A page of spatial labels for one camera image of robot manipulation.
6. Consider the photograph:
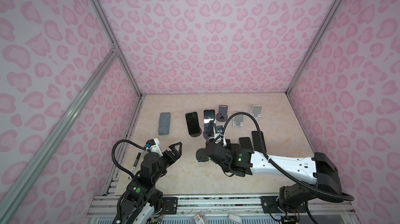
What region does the grey foam pad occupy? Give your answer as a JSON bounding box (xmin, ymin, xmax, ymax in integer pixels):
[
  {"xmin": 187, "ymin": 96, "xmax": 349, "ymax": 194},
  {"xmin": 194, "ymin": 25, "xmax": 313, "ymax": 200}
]
[{"xmin": 158, "ymin": 112, "xmax": 171, "ymax": 135}]

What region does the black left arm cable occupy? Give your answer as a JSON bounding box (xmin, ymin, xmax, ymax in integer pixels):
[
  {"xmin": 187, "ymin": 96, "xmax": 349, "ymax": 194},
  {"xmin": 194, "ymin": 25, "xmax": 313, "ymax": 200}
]
[{"xmin": 111, "ymin": 139, "xmax": 148, "ymax": 179}]

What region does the white rear right stand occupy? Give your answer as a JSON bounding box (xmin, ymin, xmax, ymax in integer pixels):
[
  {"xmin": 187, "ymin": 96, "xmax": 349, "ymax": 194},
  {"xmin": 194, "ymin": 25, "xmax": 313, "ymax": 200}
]
[{"xmin": 250, "ymin": 105, "xmax": 263, "ymax": 120}]

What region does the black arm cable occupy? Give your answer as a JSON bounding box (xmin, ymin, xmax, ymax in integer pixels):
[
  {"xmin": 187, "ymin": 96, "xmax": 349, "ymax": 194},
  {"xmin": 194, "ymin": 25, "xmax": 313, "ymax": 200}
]
[
  {"xmin": 111, "ymin": 139, "xmax": 148, "ymax": 179},
  {"xmin": 222, "ymin": 112, "xmax": 355, "ymax": 202}
]

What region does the black left rear stand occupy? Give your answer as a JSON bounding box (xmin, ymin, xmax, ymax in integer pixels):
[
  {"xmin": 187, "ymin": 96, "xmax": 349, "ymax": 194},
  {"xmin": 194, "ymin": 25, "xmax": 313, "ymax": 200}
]
[{"xmin": 189, "ymin": 128, "xmax": 203, "ymax": 138}]

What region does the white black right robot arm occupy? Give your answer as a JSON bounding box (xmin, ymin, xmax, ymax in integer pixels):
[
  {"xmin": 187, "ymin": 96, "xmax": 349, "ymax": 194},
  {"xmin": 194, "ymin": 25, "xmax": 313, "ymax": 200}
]
[{"xmin": 196, "ymin": 138, "xmax": 345, "ymax": 213}]

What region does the white folding phone stand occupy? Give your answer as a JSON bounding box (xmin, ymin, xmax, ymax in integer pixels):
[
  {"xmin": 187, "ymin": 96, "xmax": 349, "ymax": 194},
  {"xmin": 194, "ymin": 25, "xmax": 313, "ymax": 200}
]
[{"xmin": 232, "ymin": 112, "xmax": 245, "ymax": 127}]

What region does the grey round stand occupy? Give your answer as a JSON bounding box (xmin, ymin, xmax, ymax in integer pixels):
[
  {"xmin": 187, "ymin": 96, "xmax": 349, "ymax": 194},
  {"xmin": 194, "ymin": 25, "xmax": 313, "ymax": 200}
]
[
  {"xmin": 216, "ymin": 105, "xmax": 228, "ymax": 123},
  {"xmin": 203, "ymin": 131, "xmax": 215, "ymax": 140}
]

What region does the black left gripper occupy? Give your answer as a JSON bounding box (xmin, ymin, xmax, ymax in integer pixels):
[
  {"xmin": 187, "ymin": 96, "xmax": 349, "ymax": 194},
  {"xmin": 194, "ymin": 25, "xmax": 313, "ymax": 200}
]
[{"xmin": 152, "ymin": 141, "xmax": 181, "ymax": 185}]

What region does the black marker pen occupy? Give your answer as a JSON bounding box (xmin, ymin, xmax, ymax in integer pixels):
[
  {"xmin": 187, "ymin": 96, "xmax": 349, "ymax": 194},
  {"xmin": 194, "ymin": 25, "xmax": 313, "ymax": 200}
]
[{"xmin": 131, "ymin": 153, "xmax": 141, "ymax": 174}]

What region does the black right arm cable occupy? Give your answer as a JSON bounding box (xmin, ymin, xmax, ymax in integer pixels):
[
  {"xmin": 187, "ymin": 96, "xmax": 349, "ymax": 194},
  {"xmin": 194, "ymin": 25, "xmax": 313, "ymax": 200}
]
[{"xmin": 222, "ymin": 112, "xmax": 355, "ymax": 202}]

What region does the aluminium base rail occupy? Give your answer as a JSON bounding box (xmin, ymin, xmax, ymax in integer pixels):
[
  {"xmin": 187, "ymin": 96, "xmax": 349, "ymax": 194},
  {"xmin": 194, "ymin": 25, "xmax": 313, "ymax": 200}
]
[{"xmin": 84, "ymin": 192, "xmax": 355, "ymax": 224}]

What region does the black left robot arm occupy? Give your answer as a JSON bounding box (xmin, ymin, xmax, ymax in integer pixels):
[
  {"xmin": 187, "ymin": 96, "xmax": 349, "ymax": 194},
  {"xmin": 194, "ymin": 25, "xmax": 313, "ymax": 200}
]
[{"xmin": 111, "ymin": 139, "xmax": 182, "ymax": 224}]

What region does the purple-edged phone with glare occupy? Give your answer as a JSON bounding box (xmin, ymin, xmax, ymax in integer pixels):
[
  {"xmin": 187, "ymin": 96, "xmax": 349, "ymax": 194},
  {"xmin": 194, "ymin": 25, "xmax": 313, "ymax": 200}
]
[{"xmin": 204, "ymin": 109, "xmax": 216, "ymax": 134}]

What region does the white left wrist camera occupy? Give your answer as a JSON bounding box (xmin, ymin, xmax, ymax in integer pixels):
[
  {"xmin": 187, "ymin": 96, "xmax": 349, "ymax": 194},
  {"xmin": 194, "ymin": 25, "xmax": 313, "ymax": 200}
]
[{"xmin": 145, "ymin": 138, "xmax": 163, "ymax": 157}]

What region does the green-edged black phone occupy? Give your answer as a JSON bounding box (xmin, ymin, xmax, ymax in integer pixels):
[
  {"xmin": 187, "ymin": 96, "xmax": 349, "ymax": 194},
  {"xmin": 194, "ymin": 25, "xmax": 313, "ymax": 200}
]
[{"xmin": 239, "ymin": 137, "xmax": 254, "ymax": 152}]

